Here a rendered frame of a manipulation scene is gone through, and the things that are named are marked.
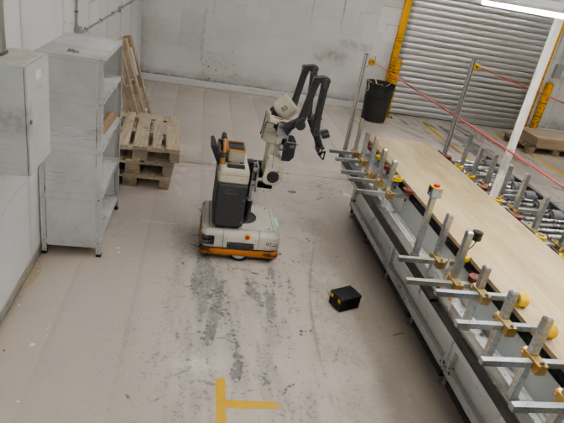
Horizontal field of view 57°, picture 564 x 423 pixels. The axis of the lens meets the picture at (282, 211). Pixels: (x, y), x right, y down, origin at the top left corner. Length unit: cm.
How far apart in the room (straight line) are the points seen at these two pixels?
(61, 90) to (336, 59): 728
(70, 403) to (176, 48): 789
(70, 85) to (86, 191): 79
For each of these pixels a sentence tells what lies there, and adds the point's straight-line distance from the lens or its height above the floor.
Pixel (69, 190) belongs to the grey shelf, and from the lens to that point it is 414.
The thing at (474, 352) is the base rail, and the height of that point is 70.
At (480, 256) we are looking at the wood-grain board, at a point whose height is 90.
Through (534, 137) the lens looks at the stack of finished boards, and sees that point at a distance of 1057.
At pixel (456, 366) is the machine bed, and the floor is 21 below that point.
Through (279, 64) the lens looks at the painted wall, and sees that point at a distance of 1027.
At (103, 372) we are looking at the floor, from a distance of 335.
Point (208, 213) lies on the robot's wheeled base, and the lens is 453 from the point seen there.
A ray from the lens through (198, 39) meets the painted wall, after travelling 1013.
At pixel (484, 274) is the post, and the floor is 106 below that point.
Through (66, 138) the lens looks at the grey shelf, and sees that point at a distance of 399.
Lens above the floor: 230
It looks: 25 degrees down
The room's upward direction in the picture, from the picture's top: 10 degrees clockwise
